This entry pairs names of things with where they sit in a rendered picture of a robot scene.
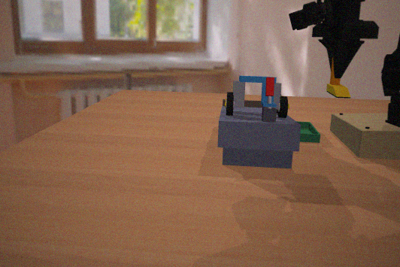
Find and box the green tray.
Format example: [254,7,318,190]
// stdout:
[296,121,320,143]
[301,128,313,134]

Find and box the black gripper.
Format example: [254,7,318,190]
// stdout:
[312,0,379,78]

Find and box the red-headed metal pin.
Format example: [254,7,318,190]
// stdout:
[265,77,274,104]

